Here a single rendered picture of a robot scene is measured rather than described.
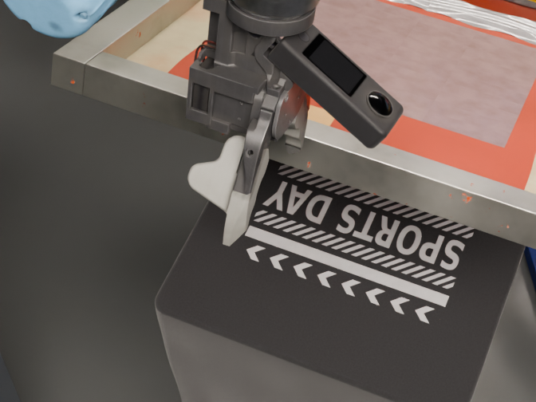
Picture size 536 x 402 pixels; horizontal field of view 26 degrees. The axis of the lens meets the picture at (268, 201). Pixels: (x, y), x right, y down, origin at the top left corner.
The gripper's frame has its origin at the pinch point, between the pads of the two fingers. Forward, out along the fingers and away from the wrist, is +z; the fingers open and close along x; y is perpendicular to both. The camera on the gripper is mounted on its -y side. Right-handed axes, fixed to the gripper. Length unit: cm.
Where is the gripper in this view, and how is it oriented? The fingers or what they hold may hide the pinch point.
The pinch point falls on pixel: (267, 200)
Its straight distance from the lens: 103.9
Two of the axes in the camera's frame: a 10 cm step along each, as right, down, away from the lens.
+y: -9.2, -3.2, 2.3
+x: -3.8, 5.6, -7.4
